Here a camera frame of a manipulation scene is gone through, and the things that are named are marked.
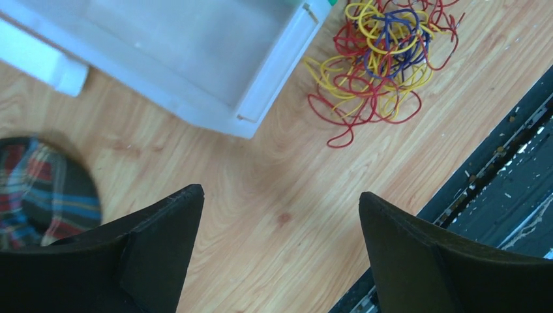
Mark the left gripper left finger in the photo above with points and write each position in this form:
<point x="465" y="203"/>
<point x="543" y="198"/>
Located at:
<point x="137" y="263"/>

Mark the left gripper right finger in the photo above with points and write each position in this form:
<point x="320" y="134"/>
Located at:
<point x="421" y="267"/>

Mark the plaid flannel shirt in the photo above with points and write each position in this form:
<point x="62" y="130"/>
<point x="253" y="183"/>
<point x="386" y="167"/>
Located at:
<point x="46" y="195"/>

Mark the white plastic bin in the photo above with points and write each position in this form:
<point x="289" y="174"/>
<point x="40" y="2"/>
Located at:
<point x="218" y="65"/>

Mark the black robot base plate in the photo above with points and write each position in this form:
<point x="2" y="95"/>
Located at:
<point x="500" y="197"/>

